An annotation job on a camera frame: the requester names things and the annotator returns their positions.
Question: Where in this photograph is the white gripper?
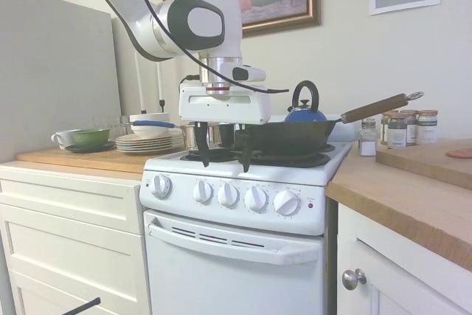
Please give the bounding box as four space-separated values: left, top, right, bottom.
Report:
178 83 273 174

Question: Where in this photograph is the white burner control knob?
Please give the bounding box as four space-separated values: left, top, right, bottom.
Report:
192 180 214 205
244 185 268 213
217 182 240 209
273 189 301 216

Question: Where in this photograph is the white electric stove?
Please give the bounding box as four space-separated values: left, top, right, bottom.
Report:
139 122 355 315

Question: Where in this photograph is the white oven temperature knob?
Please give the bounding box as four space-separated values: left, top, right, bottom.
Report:
150 173 173 200

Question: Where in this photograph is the white bowl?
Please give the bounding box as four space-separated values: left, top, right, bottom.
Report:
130 111 171 128
131 125 174 138

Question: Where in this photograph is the cream dinner plate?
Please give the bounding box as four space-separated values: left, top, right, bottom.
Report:
115 134 185 142
115 138 184 145
116 141 184 147
117 143 184 149
117 145 184 152

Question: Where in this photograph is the clear drinking glass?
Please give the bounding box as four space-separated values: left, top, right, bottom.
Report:
110 114 131 135

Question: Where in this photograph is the dark saucer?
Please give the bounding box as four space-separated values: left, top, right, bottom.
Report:
64 140 117 154

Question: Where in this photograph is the green bowl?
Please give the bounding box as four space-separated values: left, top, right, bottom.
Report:
71 127 111 145

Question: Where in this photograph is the small glass shaker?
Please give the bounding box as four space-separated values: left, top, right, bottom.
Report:
358 122 378 157

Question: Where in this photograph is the glass spice jar brown lid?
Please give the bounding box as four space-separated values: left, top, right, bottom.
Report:
400 109 420 146
416 108 440 145
386 114 409 149
381 110 400 145

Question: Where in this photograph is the white cup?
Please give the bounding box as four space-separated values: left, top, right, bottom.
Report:
50 129 80 146

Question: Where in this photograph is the white drawer cabinet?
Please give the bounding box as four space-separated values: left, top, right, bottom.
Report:
0 165 153 315

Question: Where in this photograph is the round metal cabinet knob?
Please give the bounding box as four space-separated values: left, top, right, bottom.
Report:
341 268 367 291

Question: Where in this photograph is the large grey panel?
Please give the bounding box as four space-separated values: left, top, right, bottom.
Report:
0 0 123 168

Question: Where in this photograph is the wooden cutting board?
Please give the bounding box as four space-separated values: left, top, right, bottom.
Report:
375 137 472 191

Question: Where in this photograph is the white door cabinet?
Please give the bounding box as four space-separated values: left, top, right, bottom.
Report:
334 202 472 315

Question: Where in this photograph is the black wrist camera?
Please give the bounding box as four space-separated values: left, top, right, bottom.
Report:
219 122 237 148

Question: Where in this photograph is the steel saucepan with blue handle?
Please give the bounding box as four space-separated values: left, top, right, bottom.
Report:
131 119 223 153

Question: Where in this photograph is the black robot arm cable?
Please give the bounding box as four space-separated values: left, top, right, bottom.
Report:
123 0 291 94

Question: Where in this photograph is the black wok with wooden handle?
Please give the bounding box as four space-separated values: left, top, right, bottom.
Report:
239 91 425 148

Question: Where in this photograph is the blue kettle with black handle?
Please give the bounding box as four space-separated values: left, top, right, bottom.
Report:
282 80 329 123

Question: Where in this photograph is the white oven door handle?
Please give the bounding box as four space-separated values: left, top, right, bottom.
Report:
147 218 320 266

